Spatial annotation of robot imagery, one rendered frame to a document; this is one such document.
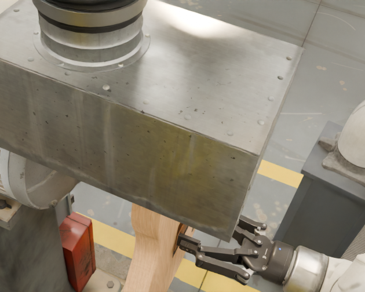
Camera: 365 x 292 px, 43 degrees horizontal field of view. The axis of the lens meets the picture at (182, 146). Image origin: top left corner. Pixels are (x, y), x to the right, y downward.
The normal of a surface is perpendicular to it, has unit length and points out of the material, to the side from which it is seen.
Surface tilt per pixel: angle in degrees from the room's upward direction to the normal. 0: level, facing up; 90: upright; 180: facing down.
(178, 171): 90
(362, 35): 0
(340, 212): 90
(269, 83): 0
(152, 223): 86
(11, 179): 82
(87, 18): 90
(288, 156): 0
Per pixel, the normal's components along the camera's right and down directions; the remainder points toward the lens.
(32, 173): 0.64, 0.54
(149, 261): -0.33, 0.38
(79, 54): -0.14, 0.73
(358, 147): -0.63, 0.54
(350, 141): -0.87, 0.30
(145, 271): -0.27, 0.19
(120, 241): 0.10, -0.66
